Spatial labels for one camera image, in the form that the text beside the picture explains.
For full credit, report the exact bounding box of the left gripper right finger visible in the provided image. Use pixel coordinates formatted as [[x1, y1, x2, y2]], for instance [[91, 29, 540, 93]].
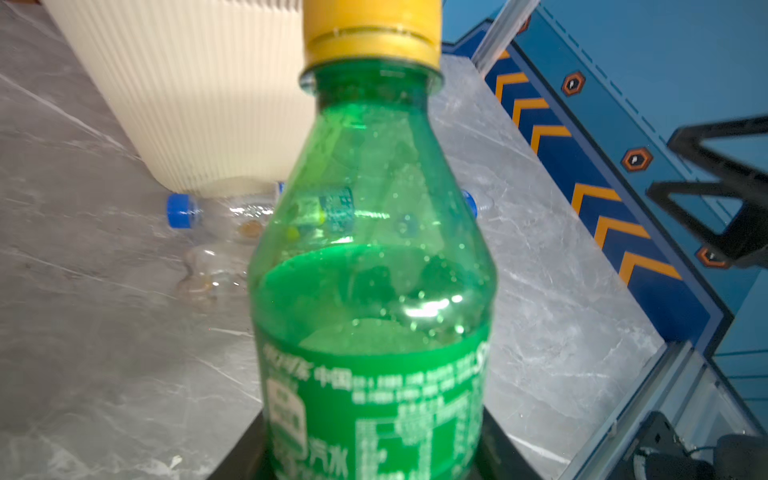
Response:
[[473, 408, 542, 480]]

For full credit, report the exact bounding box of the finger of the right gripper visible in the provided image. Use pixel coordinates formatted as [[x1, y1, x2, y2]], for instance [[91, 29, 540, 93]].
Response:
[[646, 113, 768, 270]]

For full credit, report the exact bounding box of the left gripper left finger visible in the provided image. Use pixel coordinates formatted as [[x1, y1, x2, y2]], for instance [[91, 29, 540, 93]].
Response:
[[208, 413, 270, 480]]

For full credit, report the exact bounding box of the small bottle red white label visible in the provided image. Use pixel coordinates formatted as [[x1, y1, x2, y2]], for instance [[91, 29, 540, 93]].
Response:
[[176, 242, 255, 308]]

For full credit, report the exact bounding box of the green Sprite bottle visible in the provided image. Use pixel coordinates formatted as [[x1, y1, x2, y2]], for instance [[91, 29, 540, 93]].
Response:
[[248, 1, 497, 479]]

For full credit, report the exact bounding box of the clear bottle blue yellow label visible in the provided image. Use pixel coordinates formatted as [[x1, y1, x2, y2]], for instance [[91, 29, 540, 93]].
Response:
[[166, 182, 284, 243]]

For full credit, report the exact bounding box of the clear Pepsi water bottle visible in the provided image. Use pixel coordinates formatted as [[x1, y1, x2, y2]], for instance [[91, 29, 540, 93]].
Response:
[[462, 189, 495, 218]]

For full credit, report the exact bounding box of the cream slatted waste bin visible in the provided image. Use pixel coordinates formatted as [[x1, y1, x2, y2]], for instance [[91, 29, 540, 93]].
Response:
[[46, 0, 315, 197]]

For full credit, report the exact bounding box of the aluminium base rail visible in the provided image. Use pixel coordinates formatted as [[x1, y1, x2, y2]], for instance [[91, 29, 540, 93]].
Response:
[[562, 342, 767, 479]]

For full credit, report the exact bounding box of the right aluminium corner post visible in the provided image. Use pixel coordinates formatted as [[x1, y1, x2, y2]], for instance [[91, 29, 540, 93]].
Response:
[[471, 0, 540, 78]]

